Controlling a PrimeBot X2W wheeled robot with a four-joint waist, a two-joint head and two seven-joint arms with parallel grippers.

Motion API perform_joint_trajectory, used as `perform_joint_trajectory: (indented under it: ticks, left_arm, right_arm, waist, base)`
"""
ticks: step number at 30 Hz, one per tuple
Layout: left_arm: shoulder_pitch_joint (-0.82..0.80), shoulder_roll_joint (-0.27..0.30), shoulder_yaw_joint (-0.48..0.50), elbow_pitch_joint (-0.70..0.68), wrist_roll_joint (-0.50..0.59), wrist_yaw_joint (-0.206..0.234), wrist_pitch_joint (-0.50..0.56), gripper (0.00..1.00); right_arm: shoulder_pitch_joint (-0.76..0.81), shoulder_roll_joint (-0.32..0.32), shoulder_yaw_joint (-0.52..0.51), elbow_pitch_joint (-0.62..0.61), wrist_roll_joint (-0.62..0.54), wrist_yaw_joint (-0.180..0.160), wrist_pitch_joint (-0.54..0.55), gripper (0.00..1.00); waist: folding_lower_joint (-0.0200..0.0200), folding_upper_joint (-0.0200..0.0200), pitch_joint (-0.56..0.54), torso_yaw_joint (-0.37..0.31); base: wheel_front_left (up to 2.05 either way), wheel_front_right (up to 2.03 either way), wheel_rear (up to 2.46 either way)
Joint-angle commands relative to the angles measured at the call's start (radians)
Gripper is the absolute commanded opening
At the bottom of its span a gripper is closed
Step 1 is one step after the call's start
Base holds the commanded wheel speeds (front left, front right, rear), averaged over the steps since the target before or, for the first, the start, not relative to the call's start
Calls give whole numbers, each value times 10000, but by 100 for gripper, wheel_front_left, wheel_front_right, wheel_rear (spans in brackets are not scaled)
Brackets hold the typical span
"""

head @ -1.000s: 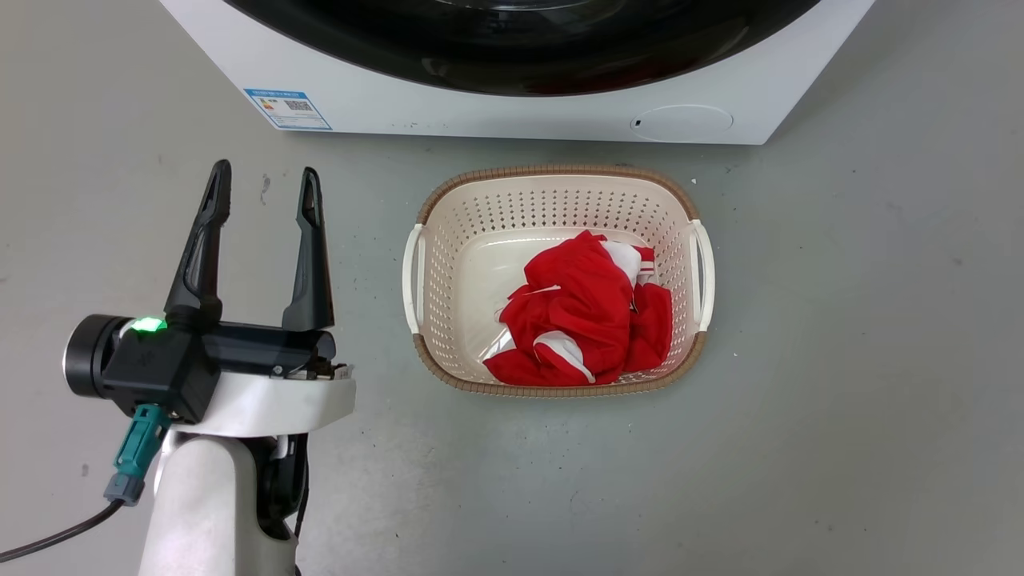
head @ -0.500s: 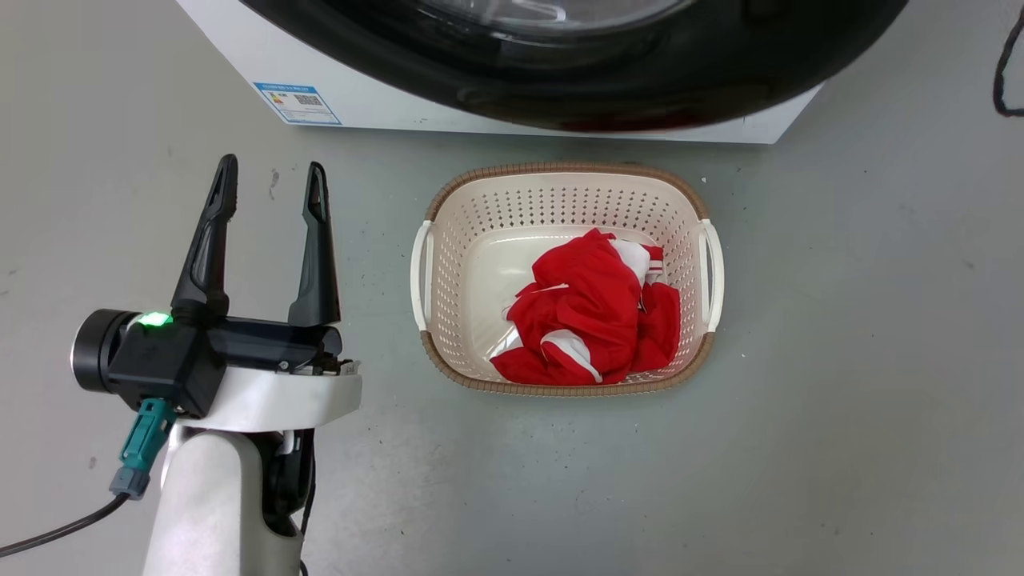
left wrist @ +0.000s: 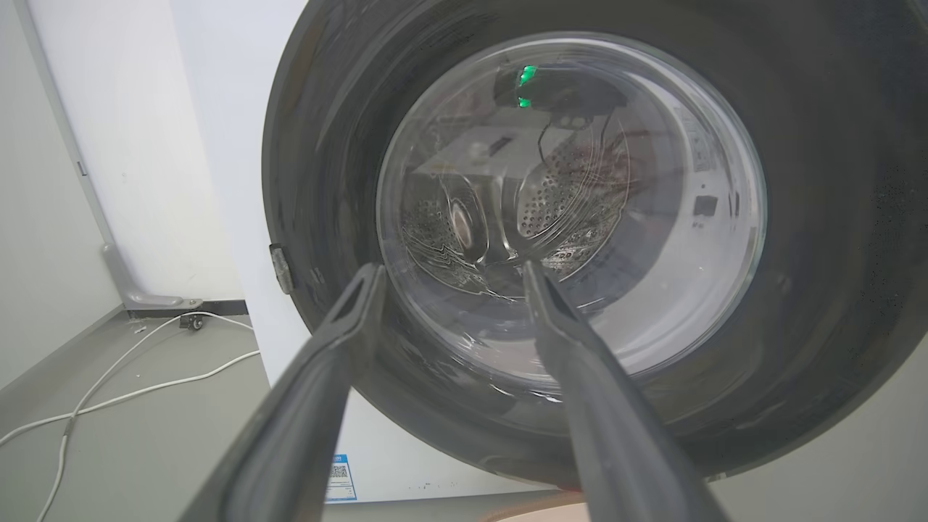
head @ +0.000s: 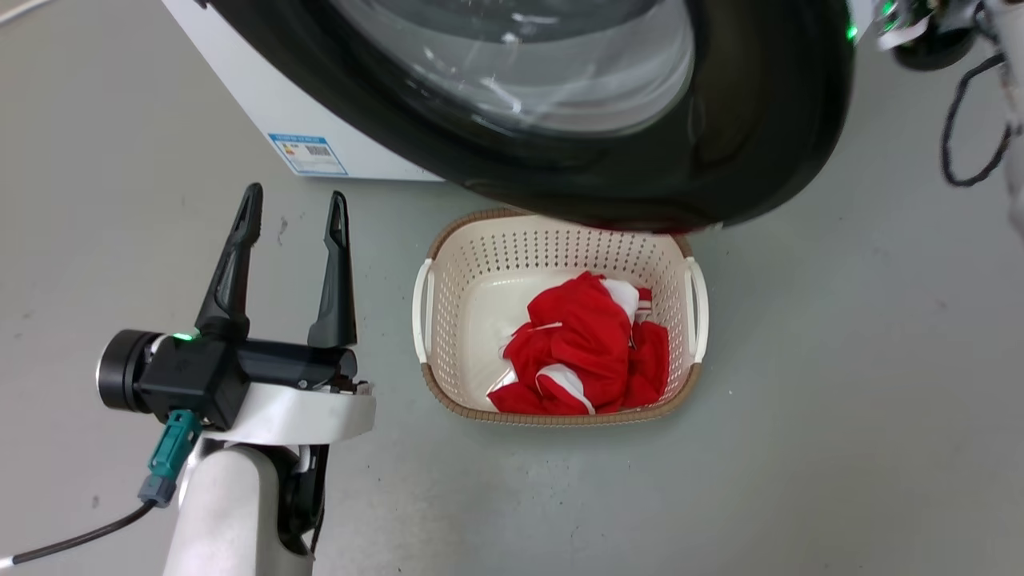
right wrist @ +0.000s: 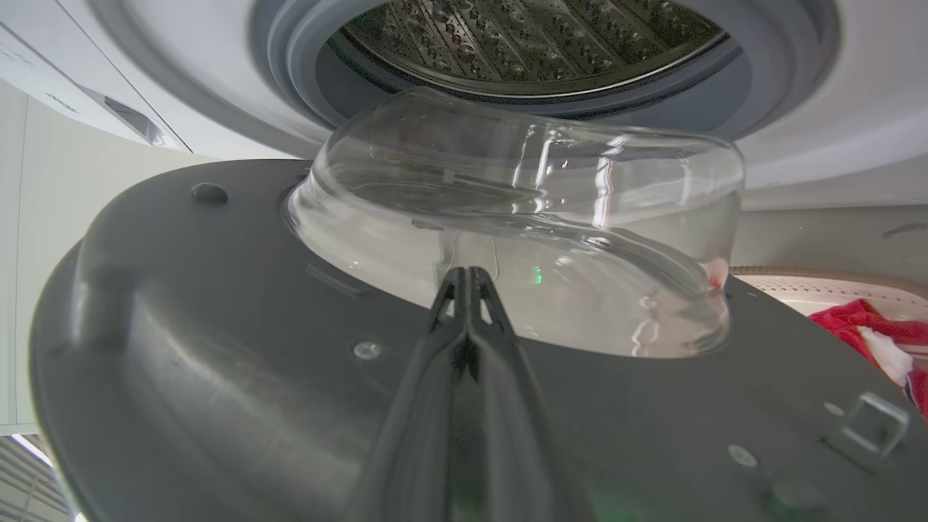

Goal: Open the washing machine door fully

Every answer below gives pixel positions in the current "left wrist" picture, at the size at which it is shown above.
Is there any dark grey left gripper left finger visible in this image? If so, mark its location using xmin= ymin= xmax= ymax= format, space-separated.
xmin=178 ymin=262 xmax=388 ymax=522

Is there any grey wheeled stand leg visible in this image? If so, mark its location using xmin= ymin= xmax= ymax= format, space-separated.
xmin=101 ymin=243 xmax=205 ymax=331

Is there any blue QR code sticker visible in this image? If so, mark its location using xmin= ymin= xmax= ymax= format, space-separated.
xmin=325 ymin=454 xmax=358 ymax=502

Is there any white partition panel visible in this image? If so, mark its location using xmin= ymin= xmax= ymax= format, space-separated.
xmin=14 ymin=0 xmax=244 ymax=311

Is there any white cable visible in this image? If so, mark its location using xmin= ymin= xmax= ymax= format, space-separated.
xmin=35 ymin=311 xmax=254 ymax=522
xmin=0 ymin=350 xmax=260 ymax=447

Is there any white washing machine body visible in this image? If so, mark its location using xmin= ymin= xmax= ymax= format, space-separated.
xmin=170 ymin=0 xmax=581 ymax=504

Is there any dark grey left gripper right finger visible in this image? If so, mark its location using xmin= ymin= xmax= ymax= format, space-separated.
xmin=522 ymin=260 xmax=732 ymax=522

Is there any dark round washing machine door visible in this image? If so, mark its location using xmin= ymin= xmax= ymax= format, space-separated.
xmin=261 ymin=0 xmax=928 ymax=488

